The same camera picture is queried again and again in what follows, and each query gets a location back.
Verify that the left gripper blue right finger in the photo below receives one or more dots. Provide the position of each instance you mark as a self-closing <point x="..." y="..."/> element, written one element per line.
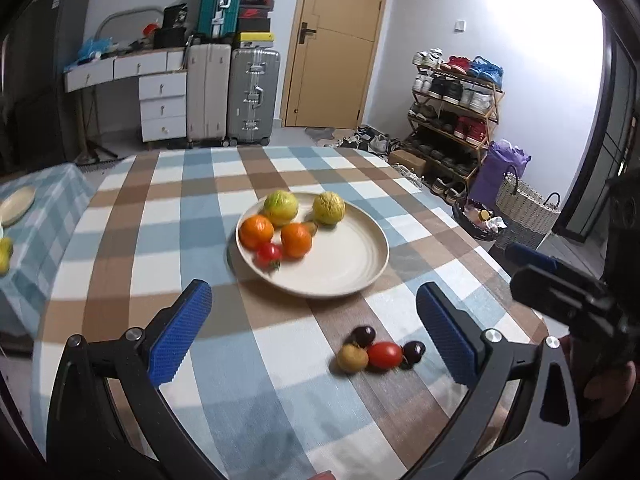
<point x="453" y="332"/>

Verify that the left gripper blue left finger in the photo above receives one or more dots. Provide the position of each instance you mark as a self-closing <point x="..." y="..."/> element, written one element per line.
<point x="172" y="331"/>

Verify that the dark purple plum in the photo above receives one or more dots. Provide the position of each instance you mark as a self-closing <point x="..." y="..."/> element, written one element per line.
<point x="413" y="352"/>
<point x="363" y="336"/>

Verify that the brown kiwi fruit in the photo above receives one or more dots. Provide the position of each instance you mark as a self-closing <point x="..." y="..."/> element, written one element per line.
<point x="352" y="359"/>

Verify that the red tomato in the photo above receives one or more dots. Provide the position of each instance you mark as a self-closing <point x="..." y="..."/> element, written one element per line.
<point x="268" y="256"/>
<point x="384" y="355"/>

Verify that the orange tangerine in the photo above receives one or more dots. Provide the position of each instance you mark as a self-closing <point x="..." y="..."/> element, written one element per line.
<point x="296" y="240"/>
<point x="255" y="231"/>

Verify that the wrinkled yellow-green citrus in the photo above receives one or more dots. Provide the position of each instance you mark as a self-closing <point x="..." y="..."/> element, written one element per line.
<point x="329" y="208"/>

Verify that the smooth yellow-green citrus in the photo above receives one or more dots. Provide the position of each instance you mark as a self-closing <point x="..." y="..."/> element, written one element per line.
<point x="280" y="207"/>

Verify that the brown walnut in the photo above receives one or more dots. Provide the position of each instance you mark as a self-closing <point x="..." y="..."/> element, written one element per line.
<point x="311" y="227"/>

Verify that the right hand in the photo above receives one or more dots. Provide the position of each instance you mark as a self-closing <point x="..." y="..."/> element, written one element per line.
<point x="598" y="395"/>

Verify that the dark low basket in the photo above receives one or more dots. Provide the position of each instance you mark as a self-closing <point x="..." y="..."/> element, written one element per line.
<point x="478" y="221"/>

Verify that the woven basket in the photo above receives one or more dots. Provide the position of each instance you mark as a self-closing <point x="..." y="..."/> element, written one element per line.
<point x="529" y="216"/>

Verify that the cream round plate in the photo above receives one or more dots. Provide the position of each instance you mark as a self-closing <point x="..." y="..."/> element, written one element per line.
<point x="343" y="259"/>

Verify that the small table teal checkered cloth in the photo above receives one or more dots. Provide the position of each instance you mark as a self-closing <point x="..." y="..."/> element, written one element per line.
<point x="40" y="237"/>

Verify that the purple bag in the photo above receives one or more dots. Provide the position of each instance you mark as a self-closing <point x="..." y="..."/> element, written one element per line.
<point x="502" y="156"/>

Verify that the yellow-green fruit side table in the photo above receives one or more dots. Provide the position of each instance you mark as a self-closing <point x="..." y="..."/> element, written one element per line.
<point x="6" y="252"/>

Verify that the small beige plate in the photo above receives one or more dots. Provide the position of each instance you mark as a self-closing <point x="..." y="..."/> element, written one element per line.
<point x="16" y="205"/>

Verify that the wooden shoe rack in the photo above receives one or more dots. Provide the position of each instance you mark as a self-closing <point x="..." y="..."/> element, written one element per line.
<point x="453" y="116"/>

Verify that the dark refrigerator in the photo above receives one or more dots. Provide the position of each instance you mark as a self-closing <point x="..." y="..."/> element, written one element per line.
<point x="41" y="122"/>

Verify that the silver suitcase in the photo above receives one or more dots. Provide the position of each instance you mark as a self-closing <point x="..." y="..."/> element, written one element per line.
<point x="253" y="84"/>

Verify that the white desk with drawers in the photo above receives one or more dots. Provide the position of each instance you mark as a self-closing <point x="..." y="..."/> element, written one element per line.
<point x="161" y="80"/>

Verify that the beige suitcase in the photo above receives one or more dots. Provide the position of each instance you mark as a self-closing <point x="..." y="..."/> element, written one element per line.
<point x="207" y="86"/>

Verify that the wooden door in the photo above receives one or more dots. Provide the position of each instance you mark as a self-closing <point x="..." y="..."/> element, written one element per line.
<point x="330" y="62"/>

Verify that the teal suitcase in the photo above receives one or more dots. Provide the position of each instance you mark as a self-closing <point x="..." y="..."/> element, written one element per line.
<point x="217" y="18"/>

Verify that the stacked shoe boxes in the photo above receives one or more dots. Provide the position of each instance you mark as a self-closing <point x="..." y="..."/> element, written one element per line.
<point x="254" y="24"/>

